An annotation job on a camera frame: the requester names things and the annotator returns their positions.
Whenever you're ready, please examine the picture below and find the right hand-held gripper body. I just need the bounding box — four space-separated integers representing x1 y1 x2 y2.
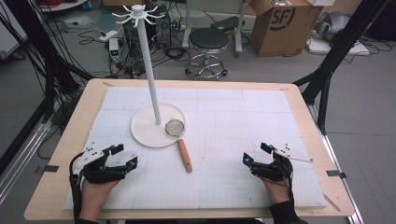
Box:
250 142 314 183

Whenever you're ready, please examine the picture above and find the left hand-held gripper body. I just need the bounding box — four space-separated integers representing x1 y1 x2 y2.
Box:
72 142 127 185

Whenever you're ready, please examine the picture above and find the wooden handled mesh strainer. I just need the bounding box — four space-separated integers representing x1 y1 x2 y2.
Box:
164 118 193 174

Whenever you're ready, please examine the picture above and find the white hook rack stand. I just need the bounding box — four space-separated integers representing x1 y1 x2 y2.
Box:
111 3 188 149

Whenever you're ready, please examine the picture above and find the person's right hand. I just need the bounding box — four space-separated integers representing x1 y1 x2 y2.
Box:
261 176 292 207

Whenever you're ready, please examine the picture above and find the person's left hand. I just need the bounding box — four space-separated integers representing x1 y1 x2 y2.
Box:
78 177 121 222

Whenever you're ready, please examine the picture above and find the white grid mat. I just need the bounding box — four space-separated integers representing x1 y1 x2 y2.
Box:
62 86 328 210

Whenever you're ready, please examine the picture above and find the black tape piece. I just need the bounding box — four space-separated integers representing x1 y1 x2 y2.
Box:
326 169 347 179
42 164 60 174

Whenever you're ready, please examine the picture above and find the brown tape strip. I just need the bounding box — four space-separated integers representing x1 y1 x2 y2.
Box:
321 192 342 214

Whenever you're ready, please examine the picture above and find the wooden table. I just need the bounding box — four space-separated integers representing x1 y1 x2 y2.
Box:
23 77 356 222

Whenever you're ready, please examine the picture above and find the white device green display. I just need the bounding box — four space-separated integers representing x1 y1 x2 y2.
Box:
108 37 122 63

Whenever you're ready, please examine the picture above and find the cardboard box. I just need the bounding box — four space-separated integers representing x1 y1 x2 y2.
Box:
248 0 323 58

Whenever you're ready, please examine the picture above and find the black metal stand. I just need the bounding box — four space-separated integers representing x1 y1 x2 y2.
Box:
0 0 94 125
292 0 390 136

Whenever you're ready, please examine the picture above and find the white flat board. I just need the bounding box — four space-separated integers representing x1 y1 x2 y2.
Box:
305 36 372 57

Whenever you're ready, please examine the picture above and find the white power strip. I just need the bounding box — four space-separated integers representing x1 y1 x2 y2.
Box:
98 30 120 43

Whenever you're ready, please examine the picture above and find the black round stool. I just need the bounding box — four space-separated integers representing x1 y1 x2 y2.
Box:
185 27 230 81

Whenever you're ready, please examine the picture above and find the black computer tower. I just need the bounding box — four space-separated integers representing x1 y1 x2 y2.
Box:
122 4 172 50

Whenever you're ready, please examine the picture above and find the dark flat case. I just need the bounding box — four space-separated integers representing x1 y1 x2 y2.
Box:
210 16 240 33

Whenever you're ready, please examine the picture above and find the grey bag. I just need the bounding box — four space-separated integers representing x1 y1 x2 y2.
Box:
313 11 351 42

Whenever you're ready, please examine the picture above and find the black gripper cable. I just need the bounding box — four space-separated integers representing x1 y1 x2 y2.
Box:
279 174 295 203
68 151 86 222

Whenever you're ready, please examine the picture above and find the aluminium rail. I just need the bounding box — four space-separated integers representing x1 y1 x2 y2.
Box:
0 120 52 203
307 104 365 224

